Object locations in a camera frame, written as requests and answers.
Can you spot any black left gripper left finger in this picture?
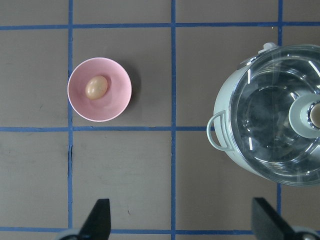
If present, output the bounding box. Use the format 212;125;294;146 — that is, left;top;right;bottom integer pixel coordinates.
77;198;111;240

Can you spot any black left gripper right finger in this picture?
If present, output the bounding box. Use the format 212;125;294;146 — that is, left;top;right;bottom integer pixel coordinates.
251;197;294;240

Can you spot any glass pot lid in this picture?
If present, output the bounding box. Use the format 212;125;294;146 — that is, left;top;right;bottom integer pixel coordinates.
228;44;320;188

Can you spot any beige egg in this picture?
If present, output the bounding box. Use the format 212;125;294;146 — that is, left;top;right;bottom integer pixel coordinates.
85;75;108;100

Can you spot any light green electric pot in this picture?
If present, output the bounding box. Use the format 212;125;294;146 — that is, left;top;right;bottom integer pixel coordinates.
206;42;320;188

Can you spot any pink bowl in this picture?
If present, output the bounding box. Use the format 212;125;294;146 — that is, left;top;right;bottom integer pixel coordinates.
67;57;132;122

